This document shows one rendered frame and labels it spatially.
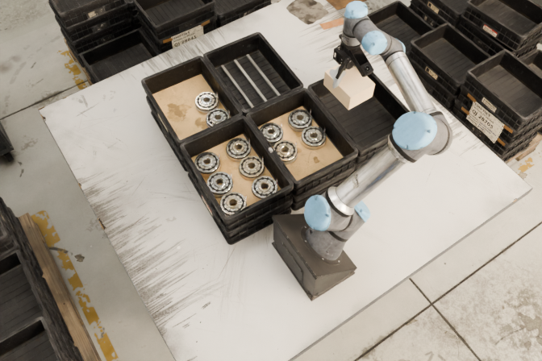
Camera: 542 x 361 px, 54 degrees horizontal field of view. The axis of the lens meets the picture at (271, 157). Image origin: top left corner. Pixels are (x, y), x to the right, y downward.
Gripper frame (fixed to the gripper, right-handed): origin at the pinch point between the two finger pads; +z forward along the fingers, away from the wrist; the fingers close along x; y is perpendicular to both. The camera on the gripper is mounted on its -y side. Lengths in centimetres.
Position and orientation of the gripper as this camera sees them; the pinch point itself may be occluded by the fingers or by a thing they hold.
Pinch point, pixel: (349, 81)
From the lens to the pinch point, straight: 212.2
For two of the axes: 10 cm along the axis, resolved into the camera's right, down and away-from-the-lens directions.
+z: 0.1, 5.7, 8.2
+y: -5.5, -6.8, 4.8
